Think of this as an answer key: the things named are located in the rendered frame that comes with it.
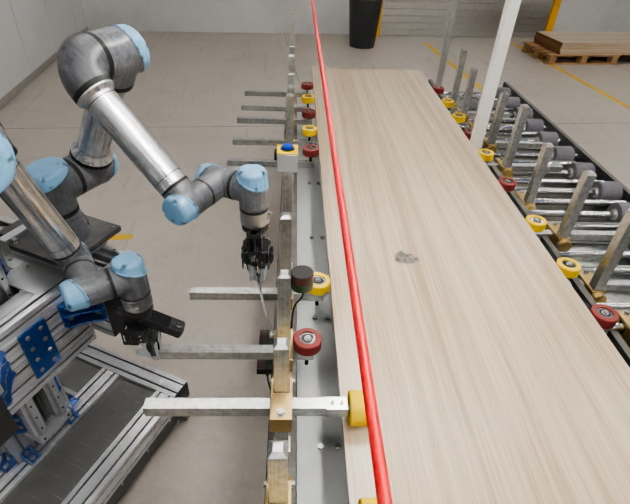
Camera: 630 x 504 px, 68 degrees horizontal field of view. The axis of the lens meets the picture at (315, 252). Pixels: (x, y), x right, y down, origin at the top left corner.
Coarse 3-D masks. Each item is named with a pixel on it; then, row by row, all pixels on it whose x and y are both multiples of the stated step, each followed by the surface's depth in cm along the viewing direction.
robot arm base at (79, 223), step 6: (78, 204) 139; (78, 210) 139; (66, 216) 135; (72, 216) 136; (78, 216) 139; (84, 216) 143; (66, 222) 135; (72, 222) 137; (78, 222) 138; (84, 222) 141; (90, 222) 145; (72, 228) 137; (78, 228) 138; (84, 228) 140; (90, 228) 143; (78, 234) 138; (84, 234) 140; (90, 234) 143; (84, 240) 141
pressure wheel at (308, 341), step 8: (304, 328) 134; (296, 336) 132; (304, 336) 132; (312, 336) 132; (320, 336) 132; (296, 344) 129; (304, 344) 129; (312, 344) 129; (320, 344) 131; (304, 352) 129; (312, 352) 130
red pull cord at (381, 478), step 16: (320, 48) 96; (320, 64) 87; (336, 160) 55; (336, 176) 52; (336, 192) 50; (352, 256) 40; (352, 272) 39; (352, 288) 37; (352, 304) 36; (368, 352) 32; (368, 368) 31; (368, 384) 30; (368, 400) 29; (368, 416) 28; (368, 432) 28; (384, 464) 26; (384, 480) 25; (384, 496) 24
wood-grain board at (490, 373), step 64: (320, 128) 252; (384, 128) 256; (448, 128) 260; (384, 192) 200; (448, 192) 202; (384, 256) 164; (448, 256) 165; (512, 256) 167; (384, 320) 139; (448, 320) 140; (512, 320) 141; (576, 320) 142; (384, 384) 120; (448, 384) 121; (512, 384) 122; (576, 384) 123; (384, 448) 106; (448, 448) 107; (512, 448) 108; (576, 448) 108
